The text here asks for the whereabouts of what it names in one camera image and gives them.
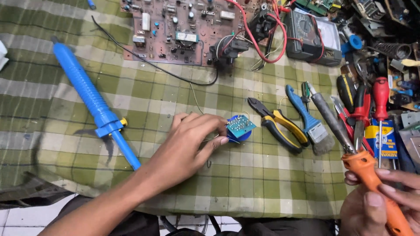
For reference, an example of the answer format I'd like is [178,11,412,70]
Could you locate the person's right hand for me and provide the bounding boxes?
[339,168,420,236]

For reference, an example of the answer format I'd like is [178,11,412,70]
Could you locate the person's left hand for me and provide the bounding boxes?
[140,112,230,197]

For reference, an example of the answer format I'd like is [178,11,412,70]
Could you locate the orange-handled soldering iron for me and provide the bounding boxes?
[307,83,415,236]

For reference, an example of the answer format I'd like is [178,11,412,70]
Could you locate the small teal circuit board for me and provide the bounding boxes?
[226,115,257,139]

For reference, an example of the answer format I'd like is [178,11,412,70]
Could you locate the green plaid cloth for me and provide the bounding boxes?
[0,0,356,219]

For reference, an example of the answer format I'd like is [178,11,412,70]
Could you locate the blue yellow box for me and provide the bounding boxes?
[364,118,399,160]

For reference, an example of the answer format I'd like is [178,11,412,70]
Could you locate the person's dark trousers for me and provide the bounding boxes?
[49,195,340,236]

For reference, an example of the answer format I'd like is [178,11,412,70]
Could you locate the grey metal part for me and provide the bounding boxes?
[398,111,420,172]

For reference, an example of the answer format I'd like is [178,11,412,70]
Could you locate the blue desoldering pump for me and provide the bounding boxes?
[50,35,142,171]

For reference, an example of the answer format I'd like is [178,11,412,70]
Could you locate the yellow black cutting pliers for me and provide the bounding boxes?
[247,97,310,154]

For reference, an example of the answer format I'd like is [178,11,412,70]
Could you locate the black flyback transformer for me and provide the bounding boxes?
[209,35,250,70]

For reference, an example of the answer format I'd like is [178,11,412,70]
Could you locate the yellow black screwdriver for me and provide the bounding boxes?
[337,74,357,114]

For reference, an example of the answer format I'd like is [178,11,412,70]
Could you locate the large brown circuit board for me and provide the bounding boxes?
[122,0,263,68]

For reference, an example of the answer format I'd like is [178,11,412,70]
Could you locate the small green screwdriver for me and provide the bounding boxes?
[301,81,311,114]

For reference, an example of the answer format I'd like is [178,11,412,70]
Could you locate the coiled spring iron stand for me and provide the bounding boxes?
[370,41,413,61]

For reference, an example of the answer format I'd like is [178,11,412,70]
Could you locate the blue plastic reel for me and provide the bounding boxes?
[341,34,363,55]

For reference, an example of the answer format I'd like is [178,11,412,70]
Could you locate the black analog multimeter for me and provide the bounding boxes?
[284,9,343,67]

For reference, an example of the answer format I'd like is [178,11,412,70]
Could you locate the heap of electronic parts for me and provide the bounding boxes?
[279,0,420,113]

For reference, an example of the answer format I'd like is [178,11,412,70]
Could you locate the white cloth scrap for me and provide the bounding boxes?
[0,40,9,71]

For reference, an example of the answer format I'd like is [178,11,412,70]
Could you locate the thin pale wire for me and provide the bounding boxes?
[189,82,205,115]

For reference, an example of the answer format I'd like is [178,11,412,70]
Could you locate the black cables under table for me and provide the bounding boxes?
[159,215,222,236]

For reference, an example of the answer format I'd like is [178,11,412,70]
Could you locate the black cable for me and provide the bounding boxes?
[91,15,219,87]

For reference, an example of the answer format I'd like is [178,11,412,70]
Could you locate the red-handled pliers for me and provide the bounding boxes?
[348,83,373,152]

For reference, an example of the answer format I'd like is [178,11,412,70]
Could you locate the blue-handled paintbrush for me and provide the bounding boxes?
[285,84,335,156]

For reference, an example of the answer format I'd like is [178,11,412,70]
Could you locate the red-handled screwdriver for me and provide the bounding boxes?
[372,77,391,168]

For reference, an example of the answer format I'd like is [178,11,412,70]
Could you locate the red wire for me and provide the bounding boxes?
[226,0,289,64]

